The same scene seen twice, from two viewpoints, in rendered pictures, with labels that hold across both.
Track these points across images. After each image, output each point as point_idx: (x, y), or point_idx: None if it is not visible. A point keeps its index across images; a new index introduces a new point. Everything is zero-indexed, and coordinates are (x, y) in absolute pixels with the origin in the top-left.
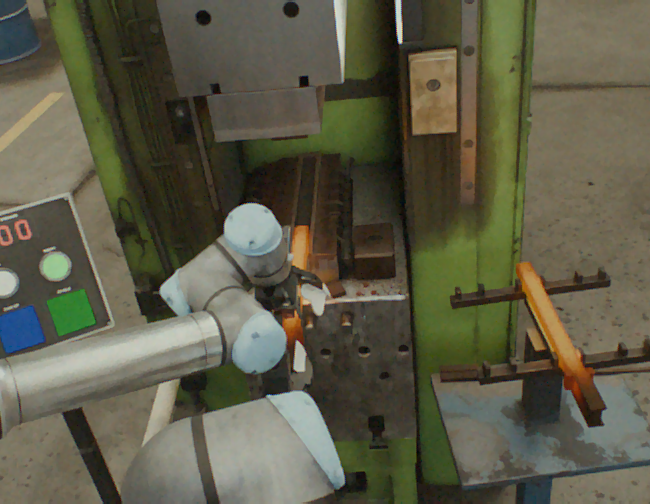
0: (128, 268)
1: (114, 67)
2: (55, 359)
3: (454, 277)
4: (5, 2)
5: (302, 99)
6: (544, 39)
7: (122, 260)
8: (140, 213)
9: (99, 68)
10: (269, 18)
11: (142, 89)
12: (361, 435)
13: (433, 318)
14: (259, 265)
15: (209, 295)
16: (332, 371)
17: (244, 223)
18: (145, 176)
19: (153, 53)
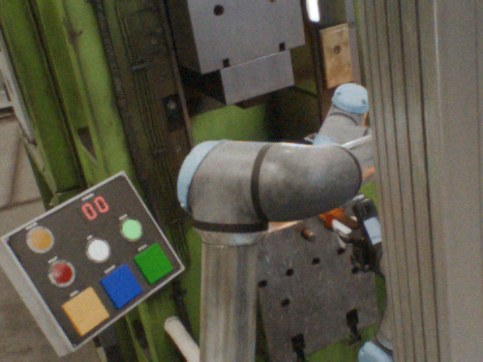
0: None
1: (125, 76)
2: (353, 145)
3: None
4: None
5: (282, 60)
6: None
7: None
8: (142, 200)
9: (118, 76)
10: (259, 4)
11: (145, 91)
12: (343, 333)
13: None
14: (362, 122)
15: (362, 133)
16: (320, 278)
17: (350, 93)
18: (146, 165)
19: (153, 60)
